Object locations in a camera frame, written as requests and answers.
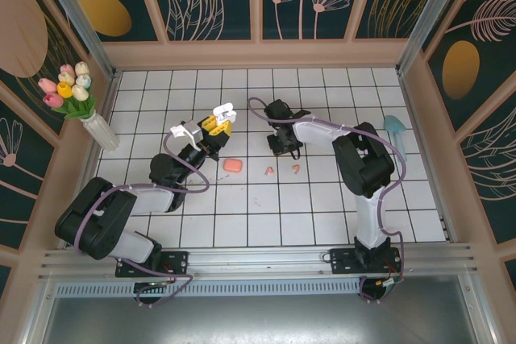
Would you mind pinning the white earbud charging case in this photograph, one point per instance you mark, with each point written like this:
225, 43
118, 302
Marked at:
223, 112

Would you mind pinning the orange earbud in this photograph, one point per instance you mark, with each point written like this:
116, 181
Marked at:
269, 169
297, 168

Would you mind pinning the orange earbud charging case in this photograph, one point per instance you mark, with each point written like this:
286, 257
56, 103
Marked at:
233, 165

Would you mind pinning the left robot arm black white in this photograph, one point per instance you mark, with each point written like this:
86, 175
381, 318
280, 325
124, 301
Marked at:
96, 223

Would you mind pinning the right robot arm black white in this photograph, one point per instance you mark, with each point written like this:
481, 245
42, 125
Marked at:
363, 158

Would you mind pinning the white ribbed vase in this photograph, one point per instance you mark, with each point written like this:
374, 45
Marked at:
101, 132

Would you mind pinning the light blue toy shovel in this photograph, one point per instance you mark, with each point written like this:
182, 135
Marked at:
393, 124

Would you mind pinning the artificial tulip bouquet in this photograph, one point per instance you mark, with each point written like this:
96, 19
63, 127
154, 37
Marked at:
66, 88

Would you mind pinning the grey metal sheet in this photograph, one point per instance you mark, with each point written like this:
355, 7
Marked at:
258, 320

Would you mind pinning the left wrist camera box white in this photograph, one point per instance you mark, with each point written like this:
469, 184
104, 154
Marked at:
191, 131

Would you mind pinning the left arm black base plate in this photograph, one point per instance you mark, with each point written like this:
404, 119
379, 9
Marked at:
177, 261

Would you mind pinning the aluminium mounting rail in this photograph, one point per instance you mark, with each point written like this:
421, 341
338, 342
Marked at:
258, 263

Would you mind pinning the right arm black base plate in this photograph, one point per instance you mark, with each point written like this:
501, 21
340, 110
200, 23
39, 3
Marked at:
342, 263

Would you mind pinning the aluminium frame post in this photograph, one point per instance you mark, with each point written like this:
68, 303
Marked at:
432, 13
84, 26

